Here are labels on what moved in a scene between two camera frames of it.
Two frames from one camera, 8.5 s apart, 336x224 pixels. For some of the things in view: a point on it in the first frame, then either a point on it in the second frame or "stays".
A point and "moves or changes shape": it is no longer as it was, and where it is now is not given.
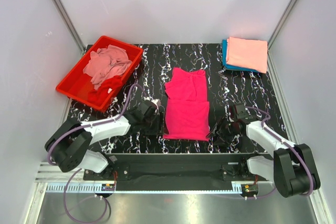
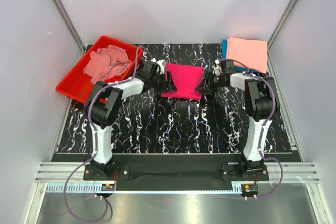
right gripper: [223, 139] -> [202, 86]
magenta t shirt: [187, 109] moves or changes shape
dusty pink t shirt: [107, 63] stays
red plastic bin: [75, 84] stays
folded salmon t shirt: [249, 54] stays
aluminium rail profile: [49, 172] stays
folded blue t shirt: [228, 66] stays
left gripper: [160, 129] -> [168, 86]
